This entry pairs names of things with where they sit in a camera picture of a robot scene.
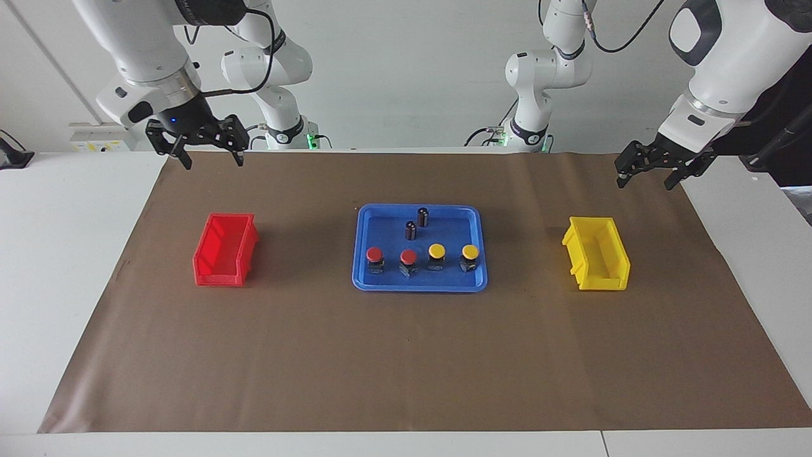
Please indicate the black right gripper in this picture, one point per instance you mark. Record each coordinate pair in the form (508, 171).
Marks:
(187, 120)

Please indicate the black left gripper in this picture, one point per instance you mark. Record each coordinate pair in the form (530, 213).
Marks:
(682, 157)

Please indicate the yellow push button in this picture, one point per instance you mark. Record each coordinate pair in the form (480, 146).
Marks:
(470, 252)
(436, 252)

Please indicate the red push button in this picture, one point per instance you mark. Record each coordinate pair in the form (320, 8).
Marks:
(375, 256)
(408, 258)

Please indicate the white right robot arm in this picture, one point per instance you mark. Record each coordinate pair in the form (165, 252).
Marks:
(146, 44)

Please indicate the white box with yellow label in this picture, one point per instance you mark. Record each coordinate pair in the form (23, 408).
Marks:
(95, 136)

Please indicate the yellow plastic bin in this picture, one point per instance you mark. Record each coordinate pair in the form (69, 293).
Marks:
(602, 282)

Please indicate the black background equipment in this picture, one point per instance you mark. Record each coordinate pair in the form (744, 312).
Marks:
(793, 127)

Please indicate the red plastic bin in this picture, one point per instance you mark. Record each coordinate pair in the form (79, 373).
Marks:
(219, 276)

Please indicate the black object at table edge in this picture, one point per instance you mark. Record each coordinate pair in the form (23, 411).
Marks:
(14, 155)

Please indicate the black cylindrical capacitor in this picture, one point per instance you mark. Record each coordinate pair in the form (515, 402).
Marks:
(422, 218)
(411, 231)

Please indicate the blue plastic tray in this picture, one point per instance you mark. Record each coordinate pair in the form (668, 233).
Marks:
(387, 276)

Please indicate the brown paper mat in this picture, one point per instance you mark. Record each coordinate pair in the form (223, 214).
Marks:
(406, 355)

